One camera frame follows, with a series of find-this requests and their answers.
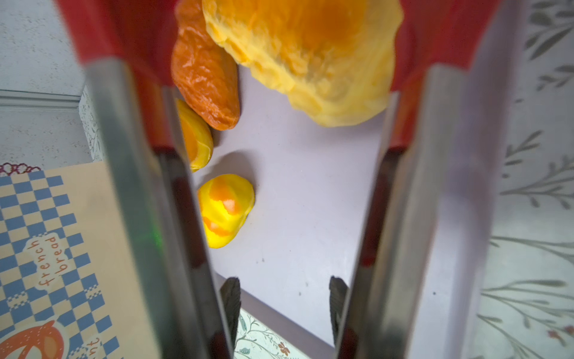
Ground yellow corn-like bread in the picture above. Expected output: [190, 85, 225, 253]
[203, 0, 404, 127]

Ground lavender plastic tray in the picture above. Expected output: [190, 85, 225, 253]
[194, 68, 386, 345]

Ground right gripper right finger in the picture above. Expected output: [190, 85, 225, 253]
[329, 276, 348, 343]

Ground red metal kitchen tongs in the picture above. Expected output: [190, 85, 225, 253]
[57, 1, 526, 358]

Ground blue checkered paper bag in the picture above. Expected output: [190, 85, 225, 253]
[1, 162, 161, 358]

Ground glazed striped bun bread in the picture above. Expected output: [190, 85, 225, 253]
[171, 0, 241, 131]

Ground yellow twisted bread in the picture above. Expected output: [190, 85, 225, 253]
[197, 174, 256, 248]

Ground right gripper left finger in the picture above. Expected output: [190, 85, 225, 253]
[220, 277, 242, 348]

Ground round orange tart bread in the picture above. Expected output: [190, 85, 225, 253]
[176, 99, 214, 172]

